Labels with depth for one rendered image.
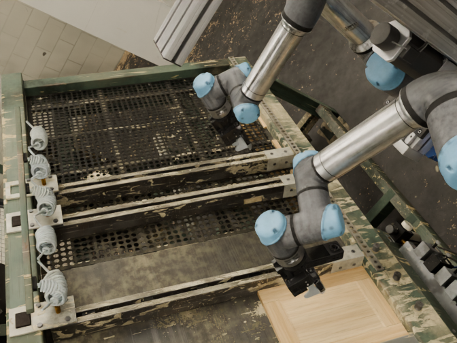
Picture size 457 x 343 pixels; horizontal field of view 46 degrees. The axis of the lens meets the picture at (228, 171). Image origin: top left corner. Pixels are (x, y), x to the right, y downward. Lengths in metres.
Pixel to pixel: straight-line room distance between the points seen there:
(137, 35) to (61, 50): 1.72
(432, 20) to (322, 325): 1.02
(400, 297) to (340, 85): 2.07
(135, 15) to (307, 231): 4.40
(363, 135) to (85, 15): 4.40
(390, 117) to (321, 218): 0.27
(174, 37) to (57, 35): 5.87
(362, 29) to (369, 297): 0.89
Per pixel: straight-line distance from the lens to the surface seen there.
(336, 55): 3.89
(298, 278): 1.39
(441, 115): 1.03
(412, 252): 2.12
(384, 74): 1.73
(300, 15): 1.49
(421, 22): 1.24
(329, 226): 1.22
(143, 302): 1.79
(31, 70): 7.12
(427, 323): 1.91
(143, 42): 5.56
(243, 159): 2.34
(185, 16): 1.09
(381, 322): 1.91
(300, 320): 1.84
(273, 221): 1.23
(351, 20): 1.73
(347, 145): 1.19
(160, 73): 3.00
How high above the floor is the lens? 2.48
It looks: 35 degrees down
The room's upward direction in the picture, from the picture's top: 70 degrees counter-clockwise
